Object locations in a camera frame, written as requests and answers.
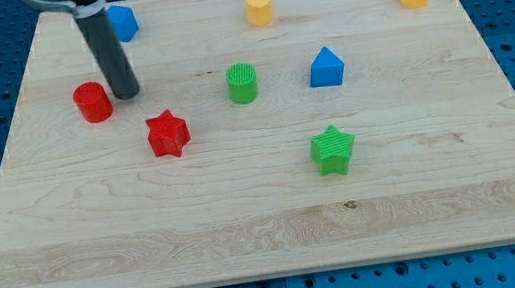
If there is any red cylinder block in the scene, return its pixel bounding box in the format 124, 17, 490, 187
72, 81, 113, 124

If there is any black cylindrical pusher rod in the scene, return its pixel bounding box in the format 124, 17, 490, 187
74, 8, 141, 100

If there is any blue pentagon block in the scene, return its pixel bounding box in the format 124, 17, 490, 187
107, 5, 139, 43

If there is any blue triangle house block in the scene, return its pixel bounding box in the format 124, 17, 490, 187
310, 47, 345, 88

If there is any green star block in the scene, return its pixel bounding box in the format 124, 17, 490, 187
310, 124, 355, 175

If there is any wooden board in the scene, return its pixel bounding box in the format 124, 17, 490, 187
0, 0, 515, 288

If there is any green cylinder block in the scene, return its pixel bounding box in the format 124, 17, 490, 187
226, 62, 259, 105

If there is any yellow heart block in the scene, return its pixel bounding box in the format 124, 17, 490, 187
244, 0, 274, 27

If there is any metal clamp rod mount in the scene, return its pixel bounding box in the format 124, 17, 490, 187
22, 0, 106, 18

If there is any red star block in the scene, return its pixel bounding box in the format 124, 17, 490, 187
145, 109, 191, 157

